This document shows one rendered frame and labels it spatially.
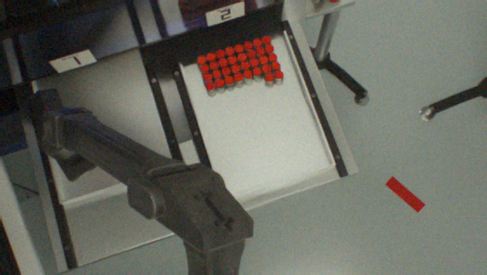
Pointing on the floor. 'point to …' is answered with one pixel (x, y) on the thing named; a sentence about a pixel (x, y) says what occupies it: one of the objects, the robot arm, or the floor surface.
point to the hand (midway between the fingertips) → (84, 163)
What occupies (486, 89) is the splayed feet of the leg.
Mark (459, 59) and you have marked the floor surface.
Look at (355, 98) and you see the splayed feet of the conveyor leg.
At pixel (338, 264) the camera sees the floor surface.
